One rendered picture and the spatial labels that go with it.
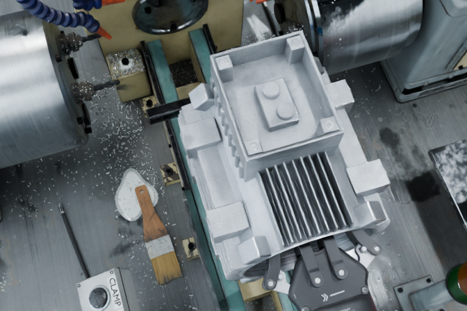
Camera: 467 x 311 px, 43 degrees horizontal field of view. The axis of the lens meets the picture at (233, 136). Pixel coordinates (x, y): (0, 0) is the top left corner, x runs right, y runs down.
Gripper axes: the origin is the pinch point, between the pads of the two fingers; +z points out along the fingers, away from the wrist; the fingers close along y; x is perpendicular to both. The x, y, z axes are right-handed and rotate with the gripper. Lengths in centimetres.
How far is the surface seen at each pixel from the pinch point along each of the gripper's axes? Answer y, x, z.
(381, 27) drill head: -29.7, 29.0, 21.6
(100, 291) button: 26.2, 29.0, -6.6
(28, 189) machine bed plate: 40, 60, 19
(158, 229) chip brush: 16, 57, 3
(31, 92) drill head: 28.5, 26.0, 25.2
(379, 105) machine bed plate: -36, 59, 15
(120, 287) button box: 23.3, 29.0, -6.9
